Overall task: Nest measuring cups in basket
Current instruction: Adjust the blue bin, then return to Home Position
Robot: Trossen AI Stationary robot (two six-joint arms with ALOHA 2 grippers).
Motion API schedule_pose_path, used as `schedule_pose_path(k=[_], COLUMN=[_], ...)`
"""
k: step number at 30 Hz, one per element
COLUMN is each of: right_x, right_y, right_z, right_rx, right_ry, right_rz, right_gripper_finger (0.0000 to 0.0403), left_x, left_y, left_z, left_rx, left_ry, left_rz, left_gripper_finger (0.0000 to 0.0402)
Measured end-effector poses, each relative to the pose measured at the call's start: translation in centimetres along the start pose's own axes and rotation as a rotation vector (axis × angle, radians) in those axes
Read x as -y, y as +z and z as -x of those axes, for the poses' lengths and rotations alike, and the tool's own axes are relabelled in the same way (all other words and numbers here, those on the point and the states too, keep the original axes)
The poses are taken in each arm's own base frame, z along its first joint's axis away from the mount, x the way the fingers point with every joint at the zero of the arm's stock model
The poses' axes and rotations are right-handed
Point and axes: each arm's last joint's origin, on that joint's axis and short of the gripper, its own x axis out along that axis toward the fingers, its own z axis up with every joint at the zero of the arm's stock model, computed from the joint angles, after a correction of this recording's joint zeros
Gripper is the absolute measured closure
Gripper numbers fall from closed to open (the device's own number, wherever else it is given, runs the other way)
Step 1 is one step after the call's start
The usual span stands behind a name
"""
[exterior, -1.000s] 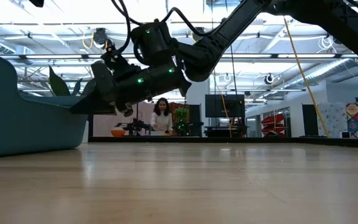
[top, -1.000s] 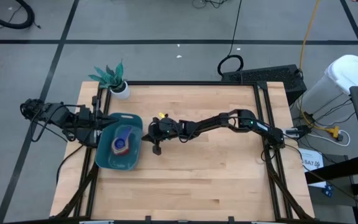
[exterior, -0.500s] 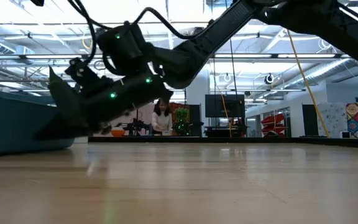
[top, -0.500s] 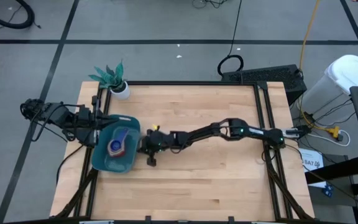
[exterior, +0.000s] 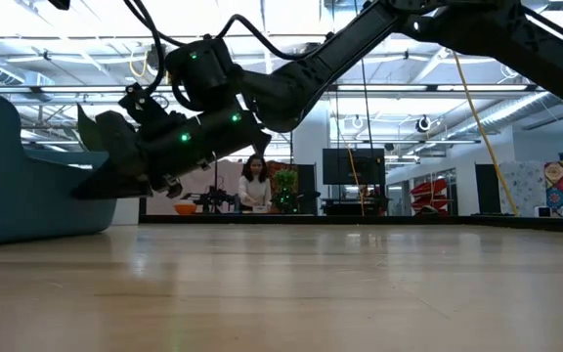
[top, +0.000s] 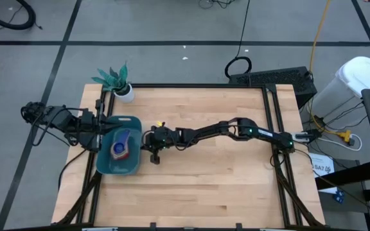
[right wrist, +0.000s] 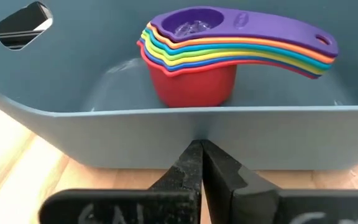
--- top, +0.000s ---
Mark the artificial plant in white pot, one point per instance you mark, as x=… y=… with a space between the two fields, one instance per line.
x=124 y=94

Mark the small yellow tag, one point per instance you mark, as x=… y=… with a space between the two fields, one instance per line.
x=160 y=123

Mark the dark blue measuring cup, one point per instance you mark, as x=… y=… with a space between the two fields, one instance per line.
x=120 y=146

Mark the yellow power plug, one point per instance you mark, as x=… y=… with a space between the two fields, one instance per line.
x=344 y=136

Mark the black frame clamp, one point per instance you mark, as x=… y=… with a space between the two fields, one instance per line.
x=238 y=226
x=153 y=226

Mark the small blue object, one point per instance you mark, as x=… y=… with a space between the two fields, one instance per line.
x=339 y=196

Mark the teal plastic basket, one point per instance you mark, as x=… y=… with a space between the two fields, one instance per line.
x=124 y=167

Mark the black aluminium table frame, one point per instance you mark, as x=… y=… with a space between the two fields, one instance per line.
x=188 y=85

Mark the red measuring cup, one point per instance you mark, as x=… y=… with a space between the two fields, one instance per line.
x=114 y=155

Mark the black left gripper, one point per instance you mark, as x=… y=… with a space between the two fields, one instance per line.
x=90 y=128

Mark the white paper sheet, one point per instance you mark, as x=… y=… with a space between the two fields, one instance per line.
x=321 y=167

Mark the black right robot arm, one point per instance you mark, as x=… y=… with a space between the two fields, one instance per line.
x=236 y=128

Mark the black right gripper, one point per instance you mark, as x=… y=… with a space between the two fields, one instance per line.
x=167 y=138

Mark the white plastic bin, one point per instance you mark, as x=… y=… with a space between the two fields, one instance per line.
x=358 y=77

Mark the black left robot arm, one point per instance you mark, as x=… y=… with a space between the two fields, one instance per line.
x=59 y=120

